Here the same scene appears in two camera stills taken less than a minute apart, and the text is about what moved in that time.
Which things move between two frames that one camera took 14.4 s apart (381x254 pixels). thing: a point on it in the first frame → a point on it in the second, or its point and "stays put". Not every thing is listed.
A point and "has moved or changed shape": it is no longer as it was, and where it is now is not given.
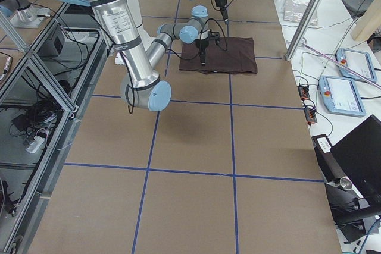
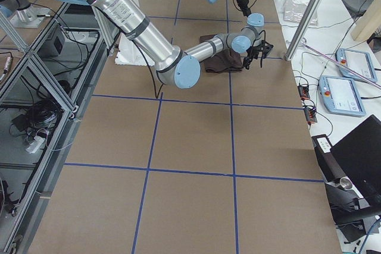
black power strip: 311,111 stays put
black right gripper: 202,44 → 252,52
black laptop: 359,151 stays put
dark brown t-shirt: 231,55 has moved or changed shape
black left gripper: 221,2 → 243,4
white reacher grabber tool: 304,43 stays put
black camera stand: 354,216 stays put
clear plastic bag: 294,11 stays put
